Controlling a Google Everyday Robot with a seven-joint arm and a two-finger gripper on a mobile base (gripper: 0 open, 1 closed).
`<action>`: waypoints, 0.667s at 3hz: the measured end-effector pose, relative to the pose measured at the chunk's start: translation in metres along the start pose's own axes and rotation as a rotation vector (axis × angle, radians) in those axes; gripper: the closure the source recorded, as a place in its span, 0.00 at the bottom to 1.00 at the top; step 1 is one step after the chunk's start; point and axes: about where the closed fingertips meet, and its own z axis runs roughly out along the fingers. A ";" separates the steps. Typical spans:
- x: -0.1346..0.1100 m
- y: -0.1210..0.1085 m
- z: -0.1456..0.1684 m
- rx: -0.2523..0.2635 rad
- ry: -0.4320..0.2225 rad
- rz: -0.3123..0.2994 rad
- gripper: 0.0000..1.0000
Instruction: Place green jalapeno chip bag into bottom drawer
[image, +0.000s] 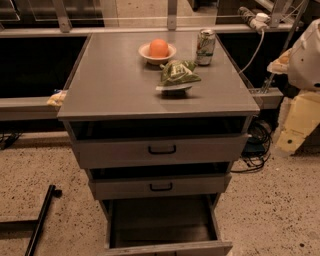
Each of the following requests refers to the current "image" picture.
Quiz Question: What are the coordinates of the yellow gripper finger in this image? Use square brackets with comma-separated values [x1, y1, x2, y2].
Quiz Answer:
[275, 90, 320, 154]
[267, 49, 291, 75]

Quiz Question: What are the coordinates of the green jalapeno chip bag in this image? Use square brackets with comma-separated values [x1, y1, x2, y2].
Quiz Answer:
[156, 60, 201, 91]

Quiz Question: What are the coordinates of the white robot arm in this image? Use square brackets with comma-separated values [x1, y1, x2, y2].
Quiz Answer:
[267, 19, 320, 154]

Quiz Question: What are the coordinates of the grey drawer cabinet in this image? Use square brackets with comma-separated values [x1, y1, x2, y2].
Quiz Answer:
[58, 32, 259, 256]

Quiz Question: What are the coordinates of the bottom grey drawer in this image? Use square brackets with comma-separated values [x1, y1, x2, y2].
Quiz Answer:
[99, 195, 232, 256]

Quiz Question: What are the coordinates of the grey drawer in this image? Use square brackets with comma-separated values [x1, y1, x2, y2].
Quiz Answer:
[63, 116, 251, 169]
[88, 162, 231, 200]
[99, 195, 232, 256]

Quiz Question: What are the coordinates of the top grey drawer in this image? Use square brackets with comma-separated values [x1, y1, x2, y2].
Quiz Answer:
[63, 116, 251, 169]

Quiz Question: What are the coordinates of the middle grey drawer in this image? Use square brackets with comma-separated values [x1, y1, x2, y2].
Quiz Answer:
[88, 162, 231, 200]

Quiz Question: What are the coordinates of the white power strip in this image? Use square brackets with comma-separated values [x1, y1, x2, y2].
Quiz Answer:
[238, 6, 268, 32]

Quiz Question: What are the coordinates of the green white soda can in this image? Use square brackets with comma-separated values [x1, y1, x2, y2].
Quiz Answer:
[196, 29, 216, 66]

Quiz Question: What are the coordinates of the orange fruit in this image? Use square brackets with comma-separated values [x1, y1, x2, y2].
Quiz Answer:
[149, 39, 168, 58]

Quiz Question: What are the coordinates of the white ceramic bowl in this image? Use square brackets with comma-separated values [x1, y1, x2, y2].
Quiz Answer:
[138, 43, 177, 65]

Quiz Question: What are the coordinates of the white power cable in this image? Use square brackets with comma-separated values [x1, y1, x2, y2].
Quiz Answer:
[237, 29, 266, 76]

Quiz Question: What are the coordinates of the black cable bundle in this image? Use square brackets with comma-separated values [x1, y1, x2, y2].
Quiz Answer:
[230, 118, 273, 174]

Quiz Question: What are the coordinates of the yellow sponge on rail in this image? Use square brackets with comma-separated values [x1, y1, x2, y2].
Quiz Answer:
[47, 90, 67, 107]

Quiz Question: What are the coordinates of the black cable left floor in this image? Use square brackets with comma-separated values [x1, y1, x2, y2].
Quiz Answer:
[0, 131, 23, 151]

